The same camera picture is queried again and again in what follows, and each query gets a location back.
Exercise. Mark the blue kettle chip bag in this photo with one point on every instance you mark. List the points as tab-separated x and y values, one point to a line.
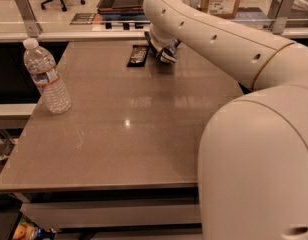
164	49

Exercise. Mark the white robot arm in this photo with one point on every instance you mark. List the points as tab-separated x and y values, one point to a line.
253	155

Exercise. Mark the black rxbar chocolate bar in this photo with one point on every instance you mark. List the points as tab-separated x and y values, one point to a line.
138	56

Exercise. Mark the clear plastic water bottle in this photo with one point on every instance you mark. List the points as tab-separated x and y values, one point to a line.
42	67

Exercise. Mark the colourful snack box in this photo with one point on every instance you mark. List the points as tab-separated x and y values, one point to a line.
25	229

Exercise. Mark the left metal glass bracket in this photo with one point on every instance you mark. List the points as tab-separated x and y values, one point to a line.
32	26

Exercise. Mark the metal glass bracket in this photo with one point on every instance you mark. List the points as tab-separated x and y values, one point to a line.
279	16
32	26

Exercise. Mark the right metal glass bracket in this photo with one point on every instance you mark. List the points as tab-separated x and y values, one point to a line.
279	16

